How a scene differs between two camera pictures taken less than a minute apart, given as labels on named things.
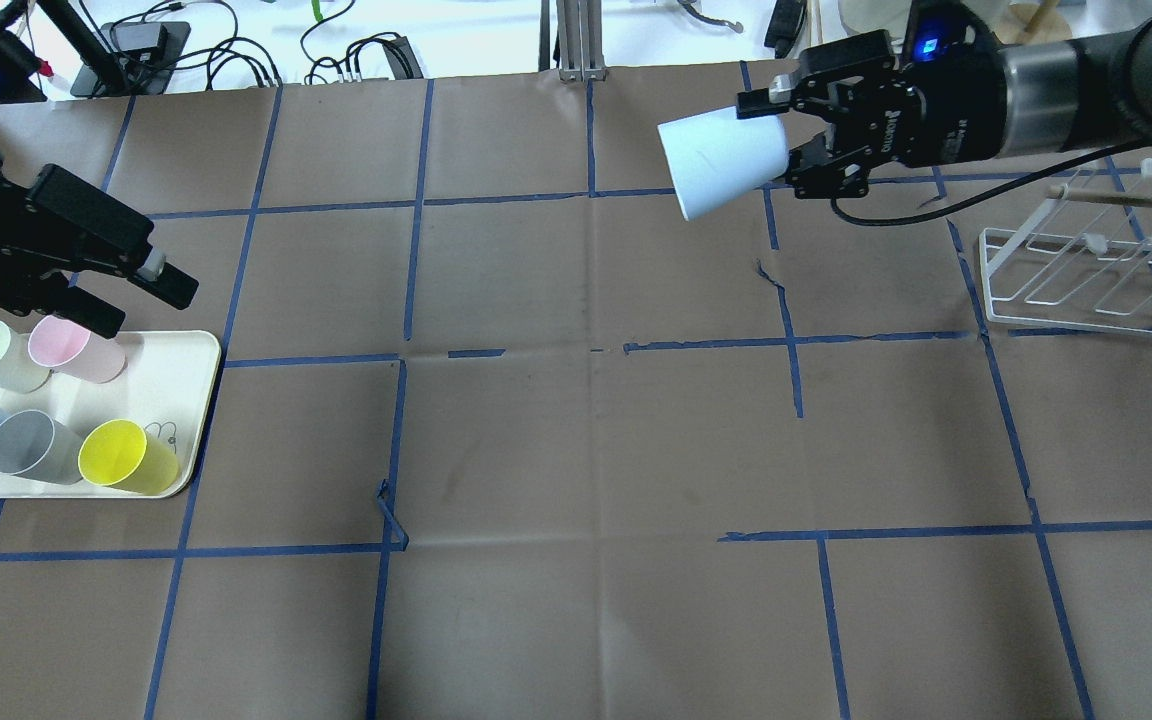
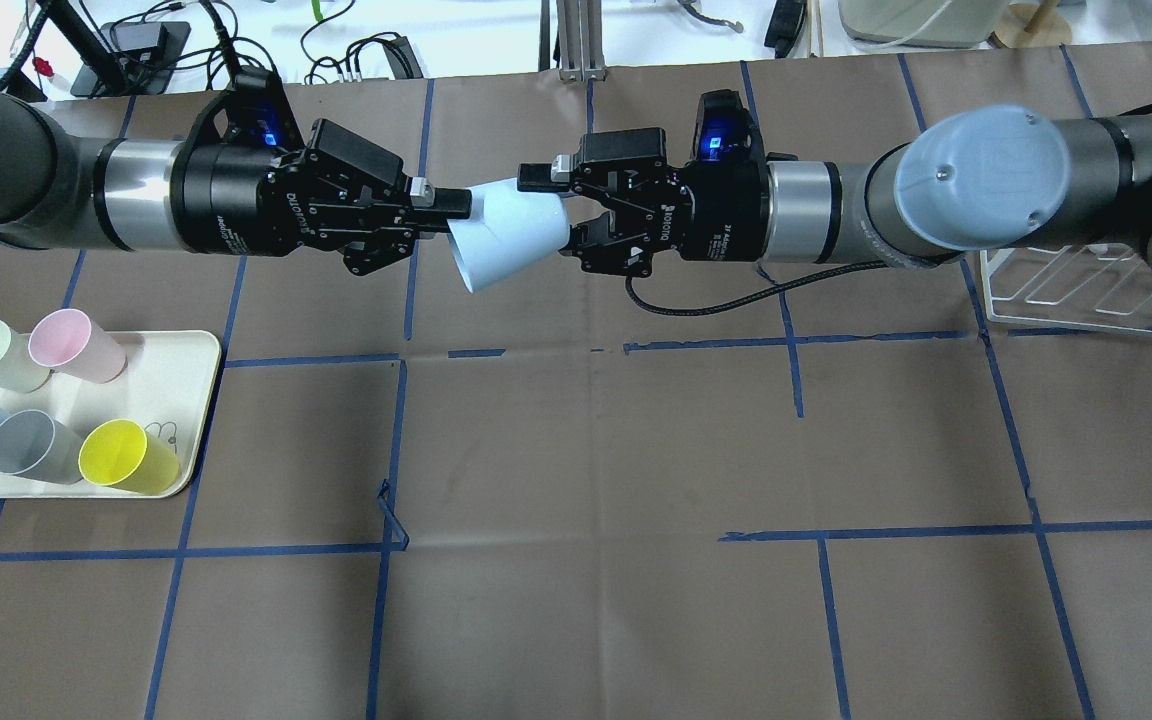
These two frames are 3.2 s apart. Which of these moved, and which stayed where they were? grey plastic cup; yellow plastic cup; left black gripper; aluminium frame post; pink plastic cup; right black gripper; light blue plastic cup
Moved: left black gripper; right black gripper; light blue plastic cup
Stayed: grey plastic cup; aluminium frame post; pink plastic cup; yellow plastic cup
